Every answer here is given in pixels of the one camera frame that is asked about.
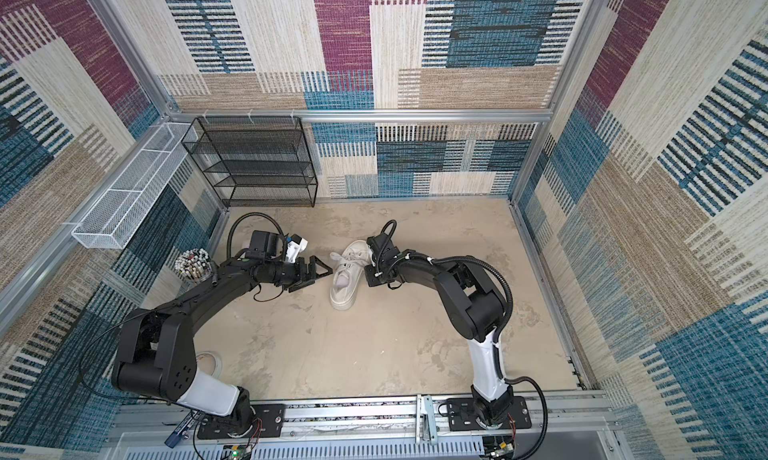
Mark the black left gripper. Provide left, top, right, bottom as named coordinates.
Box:
left=266, top=256, right=332, bottom=291

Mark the white sneaker shoe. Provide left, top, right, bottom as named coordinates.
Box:
left=330, top=240, right=372, bottom=311

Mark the white shoelace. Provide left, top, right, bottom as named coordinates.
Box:
left=330, top=245, right=370, bottom=272

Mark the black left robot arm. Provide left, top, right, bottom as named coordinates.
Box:
left=111, top=231, right=333, bottom=438

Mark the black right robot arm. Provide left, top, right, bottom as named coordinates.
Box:
left=365, top=233, right=514, bottom=428

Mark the clear cup of pencils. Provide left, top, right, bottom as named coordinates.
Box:
left=173, top=248, right=213, bottom=284

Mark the black mesh shelf rack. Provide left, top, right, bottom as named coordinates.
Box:
left=181, top=116, right=318, bottom=208

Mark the clear tape roll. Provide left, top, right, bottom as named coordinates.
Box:
left=196, top=351, right=223, bottom=379

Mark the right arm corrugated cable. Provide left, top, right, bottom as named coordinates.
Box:
left=371, top=218, right=550, bottom=460

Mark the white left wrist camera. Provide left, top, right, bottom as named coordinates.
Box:
left=285, top=234, right=308, bottom=264

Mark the white wire mesh tray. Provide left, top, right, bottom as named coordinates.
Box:
left=72, top=122, right=190, bottom=250

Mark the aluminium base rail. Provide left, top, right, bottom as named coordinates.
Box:
left=99, top=390, right=633, bottom=459

